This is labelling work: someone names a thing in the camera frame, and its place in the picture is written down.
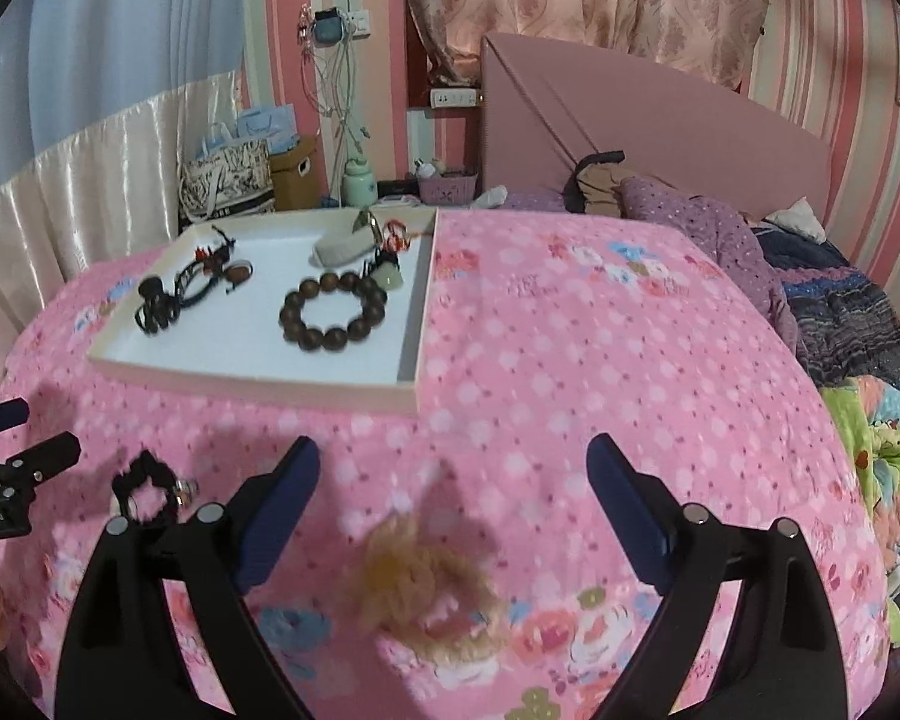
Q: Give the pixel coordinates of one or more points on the white pillow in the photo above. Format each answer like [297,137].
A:
[795,219]

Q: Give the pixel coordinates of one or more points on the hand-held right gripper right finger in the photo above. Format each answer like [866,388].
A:
[630,517]

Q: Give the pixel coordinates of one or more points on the dark knitted blanket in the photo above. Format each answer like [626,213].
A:
[847,307]

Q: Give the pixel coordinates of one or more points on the brown cardboard box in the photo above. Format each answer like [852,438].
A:
[294,176]

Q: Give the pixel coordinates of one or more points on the light blue paper bag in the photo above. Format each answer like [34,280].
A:
[266,127]

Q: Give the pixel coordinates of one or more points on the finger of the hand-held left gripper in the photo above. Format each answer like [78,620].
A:
[45,454]
[0,420]

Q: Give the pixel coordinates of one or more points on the white satin curtain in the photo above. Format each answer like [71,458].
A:
[82,187]

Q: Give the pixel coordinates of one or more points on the purple dotted cloth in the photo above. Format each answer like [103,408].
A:
[705,232]

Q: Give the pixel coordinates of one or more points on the green bottle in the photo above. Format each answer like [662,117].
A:
[360,184]

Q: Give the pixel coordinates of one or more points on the pink floral blanket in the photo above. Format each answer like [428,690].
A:
[607,330]

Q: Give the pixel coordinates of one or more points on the beige fluffy scrunchie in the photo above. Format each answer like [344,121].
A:
[390,577]

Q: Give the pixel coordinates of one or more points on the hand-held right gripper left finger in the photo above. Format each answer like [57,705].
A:
[277,517]

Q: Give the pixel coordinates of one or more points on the white power strip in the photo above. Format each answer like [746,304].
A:
[454,98]

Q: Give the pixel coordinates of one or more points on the dark and tan clothing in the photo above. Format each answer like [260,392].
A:
[596,184]

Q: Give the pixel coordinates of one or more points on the white shallow box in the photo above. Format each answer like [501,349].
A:
[255,349]

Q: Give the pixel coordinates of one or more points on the black scrunchie with gold charm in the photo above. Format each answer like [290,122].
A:
[131,466]

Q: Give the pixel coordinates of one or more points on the pink patterned curtain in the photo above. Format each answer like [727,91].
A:
[585,0]

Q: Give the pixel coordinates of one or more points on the purple small basket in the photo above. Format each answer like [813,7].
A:
[450,189]

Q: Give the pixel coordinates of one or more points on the pink bed headboard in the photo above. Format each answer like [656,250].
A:
[645,120]

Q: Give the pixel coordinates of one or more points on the colourful cartoon blanket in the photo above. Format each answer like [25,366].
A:
[885,465]

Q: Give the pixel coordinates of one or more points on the black and white floral tote bag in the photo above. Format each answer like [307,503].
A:
[225,180]

